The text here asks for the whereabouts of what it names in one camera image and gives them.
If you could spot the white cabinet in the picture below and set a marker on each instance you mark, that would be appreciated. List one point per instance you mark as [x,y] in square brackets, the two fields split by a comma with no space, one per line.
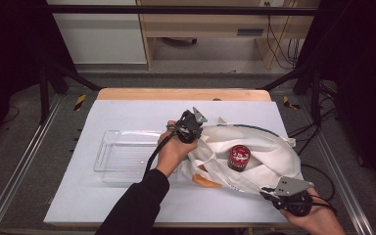
[101,39]

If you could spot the yellow black floor tape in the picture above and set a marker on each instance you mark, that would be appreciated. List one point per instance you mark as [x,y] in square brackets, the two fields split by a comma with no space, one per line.
[289,103]
[80,102]

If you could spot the red can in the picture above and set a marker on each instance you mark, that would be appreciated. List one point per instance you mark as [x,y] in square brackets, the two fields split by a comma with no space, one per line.
[239,156]

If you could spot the wooden table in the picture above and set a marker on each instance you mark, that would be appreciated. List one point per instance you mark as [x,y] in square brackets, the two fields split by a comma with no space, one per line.
[182,94]

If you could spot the black horizontal frame bar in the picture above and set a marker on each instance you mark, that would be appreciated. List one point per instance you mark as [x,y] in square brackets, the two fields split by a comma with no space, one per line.
[176,10]

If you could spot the white patterned tote bag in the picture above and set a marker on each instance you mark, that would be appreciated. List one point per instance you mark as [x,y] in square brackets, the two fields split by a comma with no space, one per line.
[274,153]

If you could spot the wooden desk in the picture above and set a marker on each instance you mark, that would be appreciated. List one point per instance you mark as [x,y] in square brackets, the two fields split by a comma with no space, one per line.
[205,24]

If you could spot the person's right hand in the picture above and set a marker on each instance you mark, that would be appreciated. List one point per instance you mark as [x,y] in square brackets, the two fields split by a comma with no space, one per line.
[319,222]

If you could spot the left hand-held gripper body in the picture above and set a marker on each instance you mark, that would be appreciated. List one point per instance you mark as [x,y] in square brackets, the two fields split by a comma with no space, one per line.
[189,125]

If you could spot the person's left hand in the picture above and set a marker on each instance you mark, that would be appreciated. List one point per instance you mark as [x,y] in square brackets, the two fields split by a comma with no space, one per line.
[173,153]

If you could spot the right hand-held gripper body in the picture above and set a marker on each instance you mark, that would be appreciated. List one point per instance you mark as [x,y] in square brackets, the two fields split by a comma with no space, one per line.
[292,186]

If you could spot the aluminium floor rail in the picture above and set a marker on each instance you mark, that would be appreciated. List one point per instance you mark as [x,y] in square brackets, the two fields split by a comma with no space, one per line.
[342,182]
[23,156]

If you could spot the black curtain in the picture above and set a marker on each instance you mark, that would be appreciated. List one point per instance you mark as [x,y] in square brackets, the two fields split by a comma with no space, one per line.
[9,49]
[362,81]

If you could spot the clear plastic container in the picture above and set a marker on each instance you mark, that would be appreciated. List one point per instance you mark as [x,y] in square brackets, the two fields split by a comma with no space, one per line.
[124,156]

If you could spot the white table mat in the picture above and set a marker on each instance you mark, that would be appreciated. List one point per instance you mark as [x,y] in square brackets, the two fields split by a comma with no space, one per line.
[127,114]

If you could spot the black metal stand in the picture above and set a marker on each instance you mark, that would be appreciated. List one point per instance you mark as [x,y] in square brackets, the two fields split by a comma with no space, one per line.
[315,98]
[44,94]

